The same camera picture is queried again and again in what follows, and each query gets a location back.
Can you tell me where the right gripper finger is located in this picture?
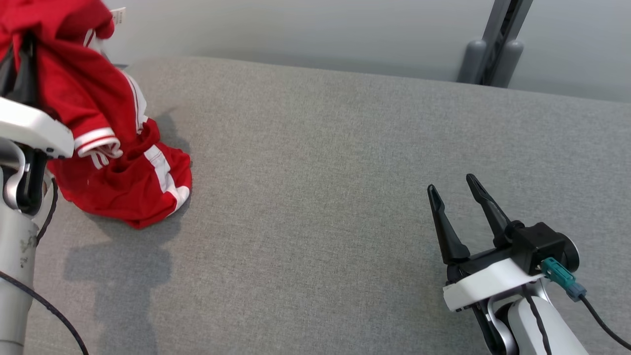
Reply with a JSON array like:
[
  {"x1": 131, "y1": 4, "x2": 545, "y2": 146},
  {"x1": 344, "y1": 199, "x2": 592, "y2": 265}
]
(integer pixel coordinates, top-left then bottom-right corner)
[
  {"x1": 465, "y1": 173, "x2": 514, "y2": 248},
  {"x1": 427, "y1": 184, "x2": 471, "y2": 266}
]

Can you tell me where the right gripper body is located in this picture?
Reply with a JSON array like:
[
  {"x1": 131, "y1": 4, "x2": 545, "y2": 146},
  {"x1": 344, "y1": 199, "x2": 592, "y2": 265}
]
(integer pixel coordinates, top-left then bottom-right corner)
[{"x1": 442, "y1": 244, "x2": 544, "y2": 313}]

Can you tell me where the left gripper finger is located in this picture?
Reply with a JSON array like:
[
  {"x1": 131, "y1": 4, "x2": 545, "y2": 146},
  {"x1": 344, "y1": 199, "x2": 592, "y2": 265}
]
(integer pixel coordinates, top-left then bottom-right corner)
[
  {"x1": 20, "y1": 32, "x2": 38, "y2": 74},
  {"x1": 0, "y1": 49, "x2": 20, "y2": 74}
]

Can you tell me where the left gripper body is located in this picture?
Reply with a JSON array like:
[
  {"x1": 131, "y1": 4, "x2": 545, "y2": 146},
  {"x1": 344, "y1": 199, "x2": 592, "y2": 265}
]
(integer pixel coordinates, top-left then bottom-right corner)
[{"x1": 0, "y1": 74, "x2": 75, "y2": 160}]

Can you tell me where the red jersey shirt white trim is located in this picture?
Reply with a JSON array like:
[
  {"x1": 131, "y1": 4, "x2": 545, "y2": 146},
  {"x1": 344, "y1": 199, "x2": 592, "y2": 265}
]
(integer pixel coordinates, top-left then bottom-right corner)
[{"x1": 0, "y1": 0, "x2": 148, "y2": 171}]

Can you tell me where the red shorts white stripe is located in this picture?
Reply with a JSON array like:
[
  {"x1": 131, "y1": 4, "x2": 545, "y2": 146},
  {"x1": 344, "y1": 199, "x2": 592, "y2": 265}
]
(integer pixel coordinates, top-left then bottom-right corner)
[{"x1": 47, "y1": 117, "x2": 193, "y2": 230}]

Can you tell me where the grey fabric sofa cushion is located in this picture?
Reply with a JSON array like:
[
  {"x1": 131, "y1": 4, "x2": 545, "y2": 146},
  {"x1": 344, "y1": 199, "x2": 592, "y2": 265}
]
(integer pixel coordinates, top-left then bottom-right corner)
[{"x1": 22, "y1": 56, "x2": 631, "y2": 355}]

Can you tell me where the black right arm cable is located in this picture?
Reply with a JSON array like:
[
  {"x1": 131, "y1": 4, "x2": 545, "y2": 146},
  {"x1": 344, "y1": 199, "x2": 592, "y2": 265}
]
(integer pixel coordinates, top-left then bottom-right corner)
[{"x1": 524, "y1": 290, "x2": 551, "y2": 355}]

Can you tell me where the teal right camera cable connector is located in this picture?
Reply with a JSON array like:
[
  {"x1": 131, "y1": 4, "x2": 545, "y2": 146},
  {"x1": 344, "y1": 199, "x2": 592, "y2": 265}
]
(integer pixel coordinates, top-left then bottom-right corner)
[{"x1": 540, "y1": 257, "x2": 588, "y2": 302}]

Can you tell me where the black right camera cable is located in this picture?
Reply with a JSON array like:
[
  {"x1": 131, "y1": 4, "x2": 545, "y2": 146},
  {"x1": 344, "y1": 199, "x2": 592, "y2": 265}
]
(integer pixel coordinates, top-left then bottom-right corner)
[{"x1": 579, "y1": 295, "x2": 631, "y2": 352}]

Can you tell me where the grey cylindrical post cover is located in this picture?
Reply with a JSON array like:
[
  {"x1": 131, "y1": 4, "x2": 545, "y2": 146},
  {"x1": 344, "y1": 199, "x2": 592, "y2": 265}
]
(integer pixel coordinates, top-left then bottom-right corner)
[
  {"x1": 491, "y1": 39, "x2": 524, "y2": 89},
  {"x1": 456, "y1": 39, "x2": 489, "y2": 84}
]

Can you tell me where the grey aluminium partition post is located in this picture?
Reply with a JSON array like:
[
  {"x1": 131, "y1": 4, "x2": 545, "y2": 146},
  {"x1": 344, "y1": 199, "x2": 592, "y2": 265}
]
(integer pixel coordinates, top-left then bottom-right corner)
[{"x1": 481, "y1": 0, "x2": 534, "y2": 88}]

